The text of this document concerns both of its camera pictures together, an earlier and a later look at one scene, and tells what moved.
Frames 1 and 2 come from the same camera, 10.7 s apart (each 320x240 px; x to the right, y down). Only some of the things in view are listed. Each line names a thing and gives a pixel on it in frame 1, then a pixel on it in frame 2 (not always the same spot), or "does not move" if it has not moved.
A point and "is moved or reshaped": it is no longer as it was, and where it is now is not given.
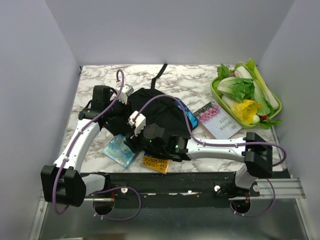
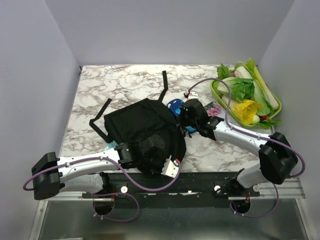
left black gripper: (126, 109) -> (158, 172)
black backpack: (161, 110) is moved or reshaped
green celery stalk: (258, 76) does not move
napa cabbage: (238, 89) does not move
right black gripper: (131, 139) -> (182, 112)
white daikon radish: (241, 72) does not move
